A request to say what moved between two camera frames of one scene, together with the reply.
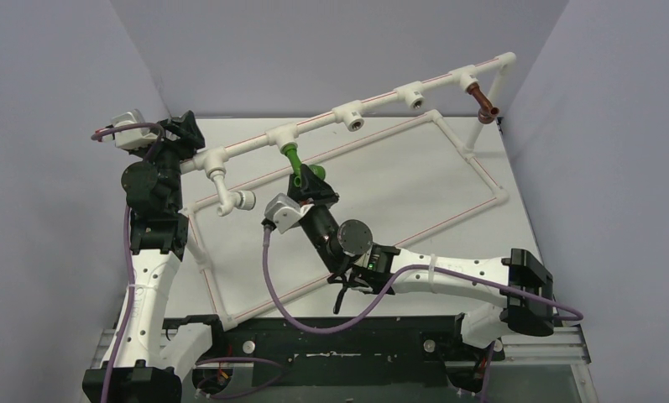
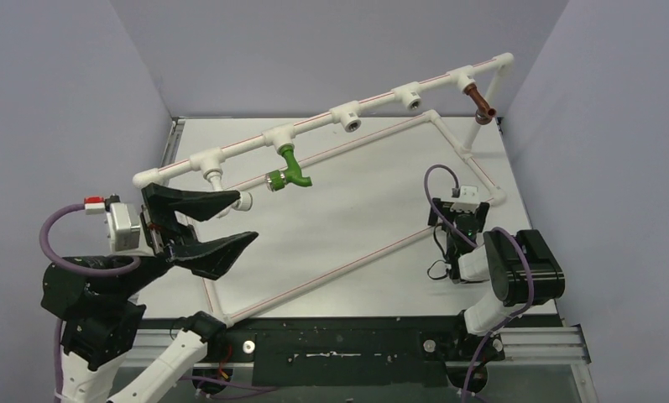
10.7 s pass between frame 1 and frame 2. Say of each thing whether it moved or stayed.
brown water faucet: stayed
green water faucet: moved
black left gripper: moved
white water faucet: stayed
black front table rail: stayed
